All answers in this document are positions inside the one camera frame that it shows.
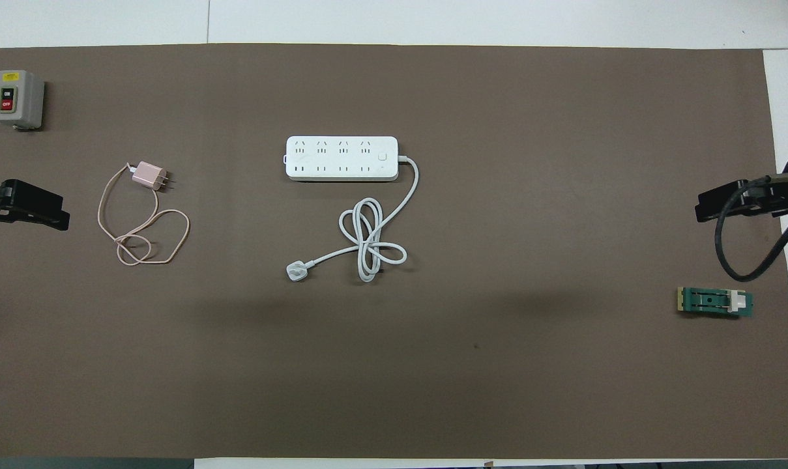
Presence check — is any pink charging cable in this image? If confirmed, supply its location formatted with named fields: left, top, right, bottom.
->
left=97, top=163, right=191, bottom=265

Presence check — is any pink charger adapter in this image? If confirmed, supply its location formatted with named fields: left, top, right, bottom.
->
left=129, top=161, right=175, bottom=193

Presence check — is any green circuit board fixture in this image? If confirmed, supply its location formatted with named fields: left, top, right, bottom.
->
left=677, top=287, right=755, bottom=320

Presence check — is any white power strip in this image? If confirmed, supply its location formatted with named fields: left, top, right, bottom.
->
left=285, top=135, right=400, bottom=182

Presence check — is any brown table mat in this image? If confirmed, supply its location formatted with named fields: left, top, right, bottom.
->
left=0, top=43, right=788, bottom=460

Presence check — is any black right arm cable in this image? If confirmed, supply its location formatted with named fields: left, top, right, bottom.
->
left=714, top=169, right=788, bottom=283

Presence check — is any grey on-off switch box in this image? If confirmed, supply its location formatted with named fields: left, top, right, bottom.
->
left=0, top=70, right=46, bottom=131

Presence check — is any white power cord with plug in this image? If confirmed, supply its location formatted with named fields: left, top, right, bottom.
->
left=285, top=155, right=420, bottom=284

